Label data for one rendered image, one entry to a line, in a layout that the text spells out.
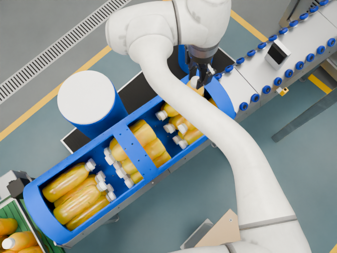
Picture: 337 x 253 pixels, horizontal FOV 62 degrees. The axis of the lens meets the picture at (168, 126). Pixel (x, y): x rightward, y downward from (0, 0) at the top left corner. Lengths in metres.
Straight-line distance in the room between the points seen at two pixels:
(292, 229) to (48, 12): 2.95
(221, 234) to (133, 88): 1.46
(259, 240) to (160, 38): 0.43
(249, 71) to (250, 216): 1.14
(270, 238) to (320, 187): 2.06
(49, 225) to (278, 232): 0.85
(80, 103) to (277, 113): 1.70
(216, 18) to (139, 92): 1.74
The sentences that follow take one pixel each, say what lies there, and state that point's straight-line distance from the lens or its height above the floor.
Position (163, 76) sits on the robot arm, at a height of 1.74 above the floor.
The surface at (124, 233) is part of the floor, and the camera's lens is 2.31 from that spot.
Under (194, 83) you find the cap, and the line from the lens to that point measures 1.01.
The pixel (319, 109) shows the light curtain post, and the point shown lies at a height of 0.76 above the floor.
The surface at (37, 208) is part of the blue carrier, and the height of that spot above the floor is 1.23.
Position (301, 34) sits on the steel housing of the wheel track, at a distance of 1.77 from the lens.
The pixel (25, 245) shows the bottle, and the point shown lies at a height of 1.03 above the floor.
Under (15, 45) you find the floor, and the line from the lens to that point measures 3.10.
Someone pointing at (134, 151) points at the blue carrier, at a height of 1.23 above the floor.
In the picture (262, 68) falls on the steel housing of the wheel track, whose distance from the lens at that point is 1.59.
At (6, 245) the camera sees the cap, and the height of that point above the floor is 1.12.
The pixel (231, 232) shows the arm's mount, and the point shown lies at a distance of 1.29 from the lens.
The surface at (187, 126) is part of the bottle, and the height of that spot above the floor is 1.14.
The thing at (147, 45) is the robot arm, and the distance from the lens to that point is 0.63.
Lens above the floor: 2.27
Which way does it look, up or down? 74 degrees down
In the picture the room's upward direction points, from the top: 5 degrees counter-clockwise
